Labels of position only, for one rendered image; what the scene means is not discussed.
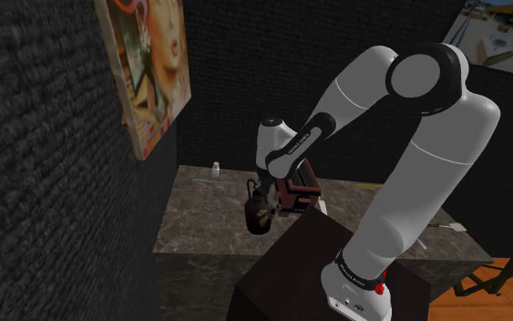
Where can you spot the white flat slab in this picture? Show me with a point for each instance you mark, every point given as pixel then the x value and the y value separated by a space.
pixel 322 207

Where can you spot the dark green chair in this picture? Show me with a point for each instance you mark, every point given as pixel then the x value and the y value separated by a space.
pixel 500 273

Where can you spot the outdoor scene wall picture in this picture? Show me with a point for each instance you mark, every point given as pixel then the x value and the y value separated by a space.
pixel 496 35

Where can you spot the dark round kettle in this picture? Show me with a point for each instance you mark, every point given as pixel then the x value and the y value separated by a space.
pixel 258 220

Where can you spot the red toaster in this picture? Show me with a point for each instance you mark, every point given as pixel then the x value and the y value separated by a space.
pixel 302 189

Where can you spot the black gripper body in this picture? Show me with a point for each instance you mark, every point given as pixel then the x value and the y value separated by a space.
pixel 266 183

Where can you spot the dark robot stand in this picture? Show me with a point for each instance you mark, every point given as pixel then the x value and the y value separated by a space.
pixel 291 266

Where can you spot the white spatula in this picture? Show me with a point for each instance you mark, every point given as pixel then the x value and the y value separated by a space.
pixel 453 227

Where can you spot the portrait wall picture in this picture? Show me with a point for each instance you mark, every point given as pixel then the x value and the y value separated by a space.
pixel 154 71

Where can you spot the small clear shaker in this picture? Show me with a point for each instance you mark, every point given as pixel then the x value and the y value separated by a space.
pixel 215 170

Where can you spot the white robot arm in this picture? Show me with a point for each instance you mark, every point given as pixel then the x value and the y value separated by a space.
pixel 420 178

